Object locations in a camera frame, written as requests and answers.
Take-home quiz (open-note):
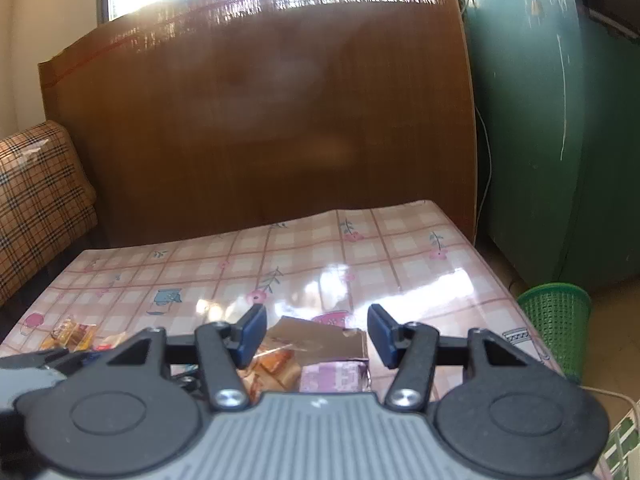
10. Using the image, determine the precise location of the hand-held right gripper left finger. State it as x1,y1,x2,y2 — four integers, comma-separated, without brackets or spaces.
97,304,268,412

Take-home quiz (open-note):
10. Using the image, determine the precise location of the brown wooden board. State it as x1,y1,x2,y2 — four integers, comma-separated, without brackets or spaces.
39,0,478,251

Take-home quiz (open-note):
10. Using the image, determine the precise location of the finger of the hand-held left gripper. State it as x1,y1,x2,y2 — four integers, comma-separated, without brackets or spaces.
0,349,71,371

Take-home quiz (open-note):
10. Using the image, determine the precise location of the white cable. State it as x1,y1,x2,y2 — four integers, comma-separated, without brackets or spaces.
582,385,640,408
472,105,493,241

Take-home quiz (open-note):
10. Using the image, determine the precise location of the plaid sofa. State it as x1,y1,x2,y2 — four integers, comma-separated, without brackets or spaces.
0,120,98,306

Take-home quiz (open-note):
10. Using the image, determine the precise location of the pink checked tablecloth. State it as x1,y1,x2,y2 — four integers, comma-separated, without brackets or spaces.
0,200,568,396

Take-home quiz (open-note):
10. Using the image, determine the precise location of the yellow bread packet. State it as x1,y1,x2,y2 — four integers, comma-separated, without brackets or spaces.
250,347,301,392

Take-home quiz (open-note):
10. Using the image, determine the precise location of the green cabinet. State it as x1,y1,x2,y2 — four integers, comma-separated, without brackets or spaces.
457,0,640,293

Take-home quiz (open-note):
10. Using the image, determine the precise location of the white cardboard box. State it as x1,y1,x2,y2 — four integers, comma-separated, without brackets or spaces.
260,315,371,393

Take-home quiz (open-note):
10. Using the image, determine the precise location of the yellow snack packet dark print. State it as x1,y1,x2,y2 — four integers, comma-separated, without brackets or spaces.
42,315,98,352

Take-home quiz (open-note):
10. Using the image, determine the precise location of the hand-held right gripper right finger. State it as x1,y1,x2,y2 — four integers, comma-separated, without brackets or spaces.
367,304,548,413

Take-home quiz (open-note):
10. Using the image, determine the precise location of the green plastic wastebasket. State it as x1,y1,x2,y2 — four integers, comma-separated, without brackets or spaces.
516,282,592,385

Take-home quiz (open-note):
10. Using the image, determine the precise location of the white brown pastry packet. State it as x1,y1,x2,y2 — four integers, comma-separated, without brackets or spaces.
239,367,263,403

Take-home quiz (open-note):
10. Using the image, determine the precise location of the green white checked cloth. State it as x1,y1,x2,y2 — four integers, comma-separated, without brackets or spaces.
597,400,640,480

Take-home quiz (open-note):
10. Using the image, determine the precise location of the purple snack packet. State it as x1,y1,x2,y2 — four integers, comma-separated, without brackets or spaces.
299,360,370,395

